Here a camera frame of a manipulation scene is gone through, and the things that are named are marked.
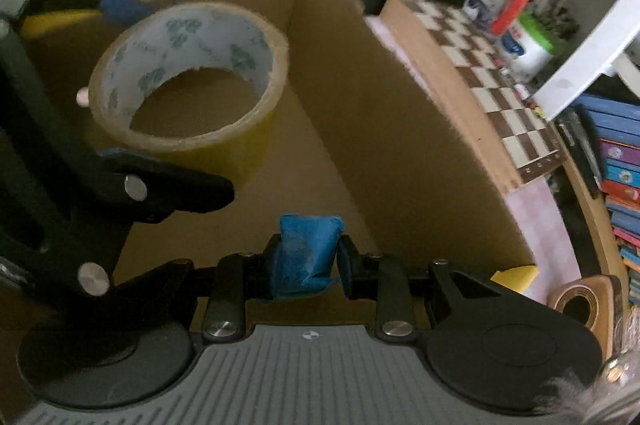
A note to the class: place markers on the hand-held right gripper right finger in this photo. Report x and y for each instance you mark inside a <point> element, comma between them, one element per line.
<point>350,266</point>

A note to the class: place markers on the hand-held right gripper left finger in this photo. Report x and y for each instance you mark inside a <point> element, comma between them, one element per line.
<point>300,255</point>

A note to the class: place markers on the yellow tape roll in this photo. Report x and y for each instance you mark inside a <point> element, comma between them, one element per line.
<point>250,35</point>

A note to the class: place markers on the yellow cardboard box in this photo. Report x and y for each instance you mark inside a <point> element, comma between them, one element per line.
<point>380,115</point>

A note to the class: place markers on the brown checkered chessboard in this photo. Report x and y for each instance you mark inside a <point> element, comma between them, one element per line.
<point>475,70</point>

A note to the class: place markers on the wooden speaker box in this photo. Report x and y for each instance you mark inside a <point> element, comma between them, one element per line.
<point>587,305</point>

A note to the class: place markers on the row of colourful books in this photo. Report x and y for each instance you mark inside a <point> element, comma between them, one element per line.
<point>622,185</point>

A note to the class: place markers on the white jar green lid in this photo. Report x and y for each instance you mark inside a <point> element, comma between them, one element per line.
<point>530,45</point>

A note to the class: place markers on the red plastic tool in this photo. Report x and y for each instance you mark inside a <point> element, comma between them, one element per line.
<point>515,5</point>

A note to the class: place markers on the white bookshelf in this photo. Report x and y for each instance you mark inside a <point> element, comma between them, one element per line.
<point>590,45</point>

